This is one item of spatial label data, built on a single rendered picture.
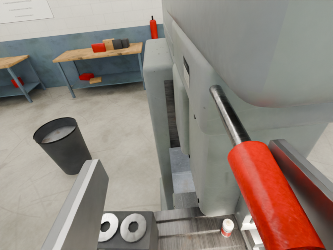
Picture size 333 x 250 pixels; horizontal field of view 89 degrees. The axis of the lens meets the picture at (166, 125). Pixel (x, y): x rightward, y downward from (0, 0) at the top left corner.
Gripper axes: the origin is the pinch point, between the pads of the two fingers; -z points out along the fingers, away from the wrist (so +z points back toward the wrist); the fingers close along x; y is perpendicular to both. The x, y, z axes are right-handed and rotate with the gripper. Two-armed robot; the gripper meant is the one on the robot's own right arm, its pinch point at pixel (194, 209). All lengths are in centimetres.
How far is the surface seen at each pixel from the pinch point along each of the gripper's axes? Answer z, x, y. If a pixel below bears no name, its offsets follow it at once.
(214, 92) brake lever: -10.1, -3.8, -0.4
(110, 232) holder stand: -20, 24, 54
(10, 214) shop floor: -95, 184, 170
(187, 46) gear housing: -21.0, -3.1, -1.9
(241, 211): -12.6, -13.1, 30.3
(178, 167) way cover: -55, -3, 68
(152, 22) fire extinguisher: -429, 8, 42
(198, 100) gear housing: -13.3, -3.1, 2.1
